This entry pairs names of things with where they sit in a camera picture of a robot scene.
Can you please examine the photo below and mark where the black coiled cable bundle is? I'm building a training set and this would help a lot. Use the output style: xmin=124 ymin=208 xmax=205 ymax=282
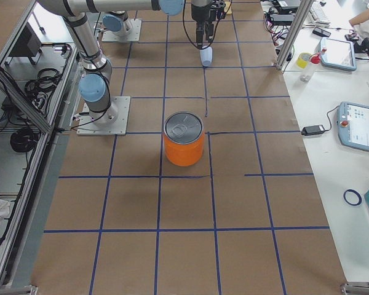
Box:
xmin=10 ymin=127 xmax=35 ymax=154

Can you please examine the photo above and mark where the white keyboard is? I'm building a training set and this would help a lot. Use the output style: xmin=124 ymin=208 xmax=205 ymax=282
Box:
xmin=309 ymin=1 xmax=330 ymax=26

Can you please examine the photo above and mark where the red emergency button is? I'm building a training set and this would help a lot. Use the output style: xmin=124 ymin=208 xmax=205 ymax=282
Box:
xmin=309 ymin=53 xmax=321 ymax=65

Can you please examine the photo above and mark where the yellow tape roll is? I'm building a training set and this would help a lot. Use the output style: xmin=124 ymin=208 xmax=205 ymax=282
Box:
xmin=296 ymin=52 xmax=312 ymax=69

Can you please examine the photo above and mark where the near teach pendant tablet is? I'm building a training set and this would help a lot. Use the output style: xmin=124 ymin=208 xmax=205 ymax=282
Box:
xmin=337 ymin=101 xmax=369 ymax=152

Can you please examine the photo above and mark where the black power adapter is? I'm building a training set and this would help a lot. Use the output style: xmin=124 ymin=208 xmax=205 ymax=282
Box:
xmin=301 ymin=125 xmax=326 ymax=136

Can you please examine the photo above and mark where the black phone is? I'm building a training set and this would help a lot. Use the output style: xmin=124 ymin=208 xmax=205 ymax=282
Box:
xmin=312 ymin=27 xmax=331 ymax=37

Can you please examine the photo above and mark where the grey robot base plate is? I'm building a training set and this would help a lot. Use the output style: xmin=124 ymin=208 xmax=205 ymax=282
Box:
xmin=76 ymin=96 xmax=131 ymax=136

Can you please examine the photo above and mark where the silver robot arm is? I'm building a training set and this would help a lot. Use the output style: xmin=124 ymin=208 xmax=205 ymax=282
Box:
xmin=40 ymin=1 xmax=185 ymax=135

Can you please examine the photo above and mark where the teach pendant tablet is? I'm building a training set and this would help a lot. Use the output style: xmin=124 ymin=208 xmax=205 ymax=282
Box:
xmin=337 ymin=101 xmax=369 ymax=152
xmin=319 ymin=37 xmax=357 ymax=71

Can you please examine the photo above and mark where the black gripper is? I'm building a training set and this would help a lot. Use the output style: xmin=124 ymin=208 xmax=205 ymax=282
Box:
xmin=191 ymin=0 xmax=226 ymax=49

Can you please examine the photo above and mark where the black box on shelf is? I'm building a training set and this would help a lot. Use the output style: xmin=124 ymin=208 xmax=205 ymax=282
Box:
xmin=9 ymin=23 xmax=42 ymax=65

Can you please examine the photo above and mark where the light blue plastic cup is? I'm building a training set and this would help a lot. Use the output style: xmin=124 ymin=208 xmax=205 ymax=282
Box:
xmin=200 ymin=46 xmax=213 ymax=67

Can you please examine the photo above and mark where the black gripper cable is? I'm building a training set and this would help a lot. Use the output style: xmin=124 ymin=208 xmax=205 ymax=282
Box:
xmin=182 ymin=0 xmax=231 ymax=50

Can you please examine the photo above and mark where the blue tape ring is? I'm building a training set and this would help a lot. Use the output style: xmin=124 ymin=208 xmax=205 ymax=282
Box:
xmin=343 ymin=189 xmax=363 ymax=207

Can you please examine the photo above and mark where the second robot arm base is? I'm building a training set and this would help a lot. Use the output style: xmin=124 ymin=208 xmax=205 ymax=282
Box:
xmin=103 ymin=11 xmax=133 ymax=36

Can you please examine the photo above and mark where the orange can with silver lid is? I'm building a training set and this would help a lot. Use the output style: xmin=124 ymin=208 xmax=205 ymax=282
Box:
xmin=164 ymin=111 xmax=205 ymax=167

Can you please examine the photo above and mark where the aluminium frame rail left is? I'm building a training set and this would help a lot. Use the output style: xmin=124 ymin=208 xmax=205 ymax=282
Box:
xmin=0 ymin=66 xmax=53 ymax=133

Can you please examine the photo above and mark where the far teach pendant tablet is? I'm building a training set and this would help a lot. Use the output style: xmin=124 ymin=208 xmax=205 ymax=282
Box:
xmin=319 ymin=37 xmax=357 ymax=71

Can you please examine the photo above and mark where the aluminium frame post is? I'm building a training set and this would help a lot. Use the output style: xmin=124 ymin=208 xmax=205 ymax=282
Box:
xmin=275 ymin=0 xmax=313 ymax=70

